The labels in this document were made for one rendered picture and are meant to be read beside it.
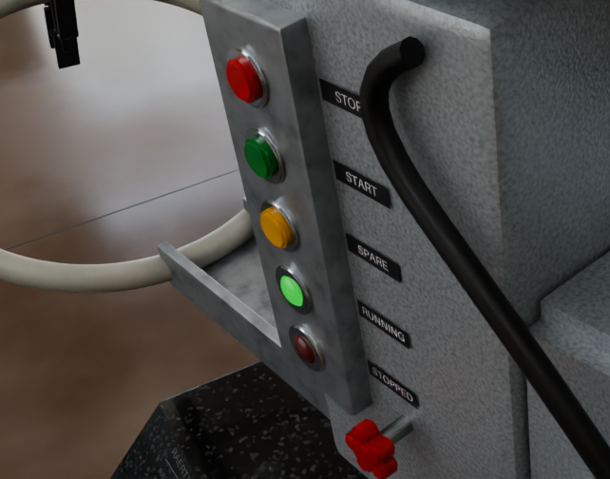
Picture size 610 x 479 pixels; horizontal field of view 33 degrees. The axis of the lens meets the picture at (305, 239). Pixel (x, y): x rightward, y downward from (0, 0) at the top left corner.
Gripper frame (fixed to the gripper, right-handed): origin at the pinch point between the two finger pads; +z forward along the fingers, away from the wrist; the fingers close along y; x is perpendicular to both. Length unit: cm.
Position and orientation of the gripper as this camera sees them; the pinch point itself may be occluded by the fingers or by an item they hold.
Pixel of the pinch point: (62, 36)
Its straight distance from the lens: 145.3
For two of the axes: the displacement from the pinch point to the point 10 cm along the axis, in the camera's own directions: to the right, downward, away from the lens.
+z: -0.8, 5.8, 8.1
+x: 9.2, -2.8, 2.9
